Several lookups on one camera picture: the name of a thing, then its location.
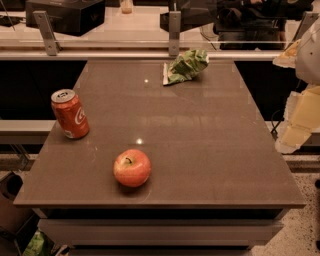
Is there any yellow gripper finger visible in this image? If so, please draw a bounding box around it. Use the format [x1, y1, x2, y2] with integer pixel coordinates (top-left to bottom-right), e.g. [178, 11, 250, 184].
[275, 85, 320, 154]
[273, 39, 300, 68]

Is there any green jalapeno chip bag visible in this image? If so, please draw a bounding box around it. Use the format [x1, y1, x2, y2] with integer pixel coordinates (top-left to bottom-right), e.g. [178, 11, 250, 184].
[163, 50, 209, 86]

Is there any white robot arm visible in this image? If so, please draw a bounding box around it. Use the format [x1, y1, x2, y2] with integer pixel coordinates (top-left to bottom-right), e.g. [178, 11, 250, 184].
[273, 20, 320, 154]

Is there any red apple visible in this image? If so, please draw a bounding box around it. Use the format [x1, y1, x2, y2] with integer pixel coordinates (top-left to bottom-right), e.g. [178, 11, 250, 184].
[113, 149, 151, 187]

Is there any green bag under table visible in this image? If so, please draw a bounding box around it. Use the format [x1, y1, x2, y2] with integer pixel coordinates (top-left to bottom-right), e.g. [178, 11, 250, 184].
[22, 231, 50, 256]

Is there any black device behind glass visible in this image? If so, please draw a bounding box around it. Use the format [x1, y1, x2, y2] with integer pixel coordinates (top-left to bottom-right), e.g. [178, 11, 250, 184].
[160, 0, 217, 32]

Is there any black box on counter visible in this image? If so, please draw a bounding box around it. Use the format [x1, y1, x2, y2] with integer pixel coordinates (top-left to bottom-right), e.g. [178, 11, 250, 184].
[25, 0, 105, 36]

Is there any red soda can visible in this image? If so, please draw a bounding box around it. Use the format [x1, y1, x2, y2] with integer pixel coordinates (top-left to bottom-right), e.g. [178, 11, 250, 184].
[51, 89, 89, 139]

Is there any grey table drawer front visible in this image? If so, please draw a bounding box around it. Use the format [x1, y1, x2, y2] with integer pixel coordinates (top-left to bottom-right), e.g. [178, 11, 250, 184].
[38, 219, 283, 247]

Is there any dark bin at left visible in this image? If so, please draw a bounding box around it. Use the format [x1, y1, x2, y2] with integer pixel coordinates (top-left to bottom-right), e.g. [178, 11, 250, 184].
[0, 172, 33, 233]

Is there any black cable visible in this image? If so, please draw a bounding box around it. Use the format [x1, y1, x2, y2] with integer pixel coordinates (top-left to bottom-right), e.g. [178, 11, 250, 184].
[269, 108, 286, 135]

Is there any right metal rail bracket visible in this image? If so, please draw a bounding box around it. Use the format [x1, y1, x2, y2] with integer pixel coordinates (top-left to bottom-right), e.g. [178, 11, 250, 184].
[293, 11, 319, 41]

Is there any metal rail bracket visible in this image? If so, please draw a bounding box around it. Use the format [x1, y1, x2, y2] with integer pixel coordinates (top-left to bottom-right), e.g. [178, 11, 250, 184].
[33, 10, 61, 56]
[293, 11, 319, 41]
[168, 11, 181, 56]

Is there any middle metal rail bracket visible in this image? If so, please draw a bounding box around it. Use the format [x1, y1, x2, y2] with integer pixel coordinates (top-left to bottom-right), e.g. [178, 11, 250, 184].
[168, 11, 181, 56]

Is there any left metal rail bracket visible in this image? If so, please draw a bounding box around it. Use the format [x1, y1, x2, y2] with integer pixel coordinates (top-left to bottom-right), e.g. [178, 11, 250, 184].
[33, 10, 61, 56]

